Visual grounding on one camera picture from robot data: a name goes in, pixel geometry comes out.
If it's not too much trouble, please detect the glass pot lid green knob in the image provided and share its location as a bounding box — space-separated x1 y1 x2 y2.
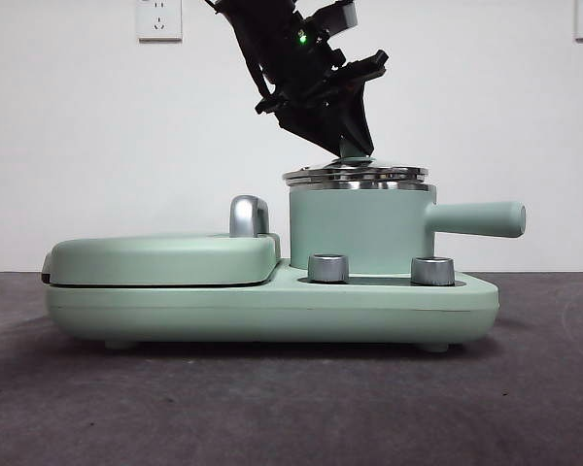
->
281 135 429 188

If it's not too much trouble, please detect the silver control knob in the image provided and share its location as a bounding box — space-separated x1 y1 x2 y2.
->
411 255 456 286
308 252 350 283

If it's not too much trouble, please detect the mint green breakfast machine base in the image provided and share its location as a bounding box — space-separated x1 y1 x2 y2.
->
46 256 500 351

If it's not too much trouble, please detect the mint green griddle cover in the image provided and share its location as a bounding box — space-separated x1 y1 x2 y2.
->
42 231 283 288

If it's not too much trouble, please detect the mint green pot with handle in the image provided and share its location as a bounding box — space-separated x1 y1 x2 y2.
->
289 182 527 273

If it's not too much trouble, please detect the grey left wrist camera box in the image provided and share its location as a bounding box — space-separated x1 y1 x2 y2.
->
315 2 360 36

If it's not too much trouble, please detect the chrome griddle cover handle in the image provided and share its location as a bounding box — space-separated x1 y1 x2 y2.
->
229 194 272 239

